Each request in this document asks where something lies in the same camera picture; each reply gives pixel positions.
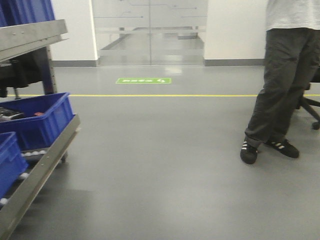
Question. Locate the black office chair left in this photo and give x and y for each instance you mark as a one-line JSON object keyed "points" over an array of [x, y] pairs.
{"points": [[22, 71]]}

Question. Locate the blue crate lower left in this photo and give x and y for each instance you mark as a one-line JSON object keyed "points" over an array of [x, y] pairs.
{"points": [[12, 163]]}

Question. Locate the stainless steel rack rail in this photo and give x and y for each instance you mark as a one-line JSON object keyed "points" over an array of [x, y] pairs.
{"points": [[18, 40]]}

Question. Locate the blue crate behind light bin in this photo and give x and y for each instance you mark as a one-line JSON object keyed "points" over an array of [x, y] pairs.
{"points": [[19, 12]]}

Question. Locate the standing person grey trousers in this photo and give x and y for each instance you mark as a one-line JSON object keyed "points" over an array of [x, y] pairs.
{"points": [[292, 57]]}

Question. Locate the blue crate with items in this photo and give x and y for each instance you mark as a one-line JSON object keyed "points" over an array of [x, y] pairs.
{"points": [[45, 117]]}

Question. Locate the green floor sign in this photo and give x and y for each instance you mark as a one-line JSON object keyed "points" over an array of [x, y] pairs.
{"points": [[144, 80]]}

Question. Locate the black office chair right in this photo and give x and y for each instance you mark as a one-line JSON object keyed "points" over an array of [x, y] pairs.
{"points": [[307, 103]]}

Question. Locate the black office chair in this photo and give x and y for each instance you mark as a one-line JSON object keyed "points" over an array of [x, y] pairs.
{"points": [[22, 71], [307, 103]]}

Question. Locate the glass door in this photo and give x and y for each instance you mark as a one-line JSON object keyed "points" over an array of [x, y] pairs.
{"points": [[150, 32]]}

